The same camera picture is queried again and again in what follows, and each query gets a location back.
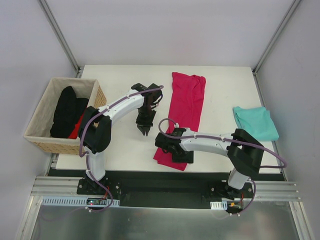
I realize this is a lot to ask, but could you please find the left rear aluminium post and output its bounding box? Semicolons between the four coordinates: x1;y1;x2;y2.
37;0;81;75

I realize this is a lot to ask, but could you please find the folded teal t shirt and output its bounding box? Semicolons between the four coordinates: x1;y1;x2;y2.
232;106;279;142

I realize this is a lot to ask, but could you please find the white cable duct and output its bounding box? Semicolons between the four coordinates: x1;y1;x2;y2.
210;201;228;211
42;196;120;208

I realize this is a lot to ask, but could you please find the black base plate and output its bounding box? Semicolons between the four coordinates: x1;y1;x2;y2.
76;170;254;209

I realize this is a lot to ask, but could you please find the black t shirt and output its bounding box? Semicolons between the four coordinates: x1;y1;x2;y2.
50;86;89;139

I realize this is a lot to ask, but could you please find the pink t shirt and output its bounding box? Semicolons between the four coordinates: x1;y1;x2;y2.
152;71;207;172

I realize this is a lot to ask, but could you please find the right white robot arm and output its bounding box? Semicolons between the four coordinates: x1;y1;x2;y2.
155;128;264;198

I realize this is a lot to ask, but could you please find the right white cable duct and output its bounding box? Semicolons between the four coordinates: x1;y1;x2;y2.
210;201;228;211

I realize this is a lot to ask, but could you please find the aluminium post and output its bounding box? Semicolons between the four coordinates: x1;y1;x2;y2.
37;0;81;75
252;0;303;76

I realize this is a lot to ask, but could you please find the left white cable duct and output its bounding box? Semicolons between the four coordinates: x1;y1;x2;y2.
42;196;120;208

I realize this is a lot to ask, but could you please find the right rear aluminium post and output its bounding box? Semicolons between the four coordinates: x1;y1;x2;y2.
252;0;303;76

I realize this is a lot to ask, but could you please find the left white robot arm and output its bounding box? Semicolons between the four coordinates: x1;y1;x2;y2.
78;83;163;195

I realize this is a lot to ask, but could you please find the aluminium rail frame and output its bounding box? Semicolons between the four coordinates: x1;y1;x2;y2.
17;145;316;240

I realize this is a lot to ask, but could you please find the red t shirt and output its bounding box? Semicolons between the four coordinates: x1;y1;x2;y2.
68;113;84;140

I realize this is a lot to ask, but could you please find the wicker laundry basket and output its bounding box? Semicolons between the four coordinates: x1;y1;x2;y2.
24;77;107;155

